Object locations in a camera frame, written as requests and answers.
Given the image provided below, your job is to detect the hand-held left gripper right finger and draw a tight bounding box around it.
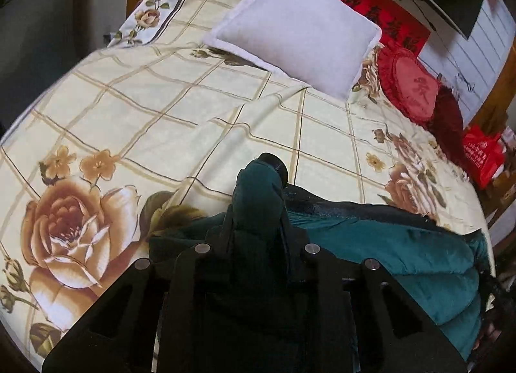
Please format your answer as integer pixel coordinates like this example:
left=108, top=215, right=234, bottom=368
left=278, top=212, right=468, bottom=373

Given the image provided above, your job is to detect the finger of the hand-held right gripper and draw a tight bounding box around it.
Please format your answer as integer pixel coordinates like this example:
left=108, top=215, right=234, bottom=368
left=480, top=268, right=506, bottom=317

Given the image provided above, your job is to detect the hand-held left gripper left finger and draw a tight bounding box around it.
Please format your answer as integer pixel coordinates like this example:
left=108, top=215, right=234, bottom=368
left=42, top=204, right=243, bottom=373

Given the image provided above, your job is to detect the dark green puffer jacket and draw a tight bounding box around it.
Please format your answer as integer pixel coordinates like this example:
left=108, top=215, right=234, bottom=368
left=147, top=153, right=494, bottom=373

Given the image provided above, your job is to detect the wooden chair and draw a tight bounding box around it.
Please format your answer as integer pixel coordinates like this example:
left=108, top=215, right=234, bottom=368
left=484, top=127, right=516, bottom=237

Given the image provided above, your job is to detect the red shopping bag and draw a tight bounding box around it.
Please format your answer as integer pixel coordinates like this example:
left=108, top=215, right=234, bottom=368
left=461, top=124, right=506, bottom=190

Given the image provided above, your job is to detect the floral checked bed sheet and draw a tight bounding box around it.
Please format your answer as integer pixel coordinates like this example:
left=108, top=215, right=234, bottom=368
left=0, top=0, right=492, bottom=361

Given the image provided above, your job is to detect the dark red fluffy cushion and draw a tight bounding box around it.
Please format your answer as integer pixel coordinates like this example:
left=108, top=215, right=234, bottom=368
left=427, top=85, right=470, bottom=172

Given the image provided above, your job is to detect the red heart-shaped cushion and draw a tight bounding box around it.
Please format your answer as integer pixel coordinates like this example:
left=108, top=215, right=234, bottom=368
left=377, top=46, right=442, bottom=128

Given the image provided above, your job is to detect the white pillow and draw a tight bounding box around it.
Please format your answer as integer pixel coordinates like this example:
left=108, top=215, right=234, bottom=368
left=202, top=0, right=383, bottom=100

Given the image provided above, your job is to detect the grey wardrobe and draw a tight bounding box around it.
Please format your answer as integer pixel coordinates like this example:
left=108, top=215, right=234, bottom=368
left=0, top=0, right=134, bottom=132

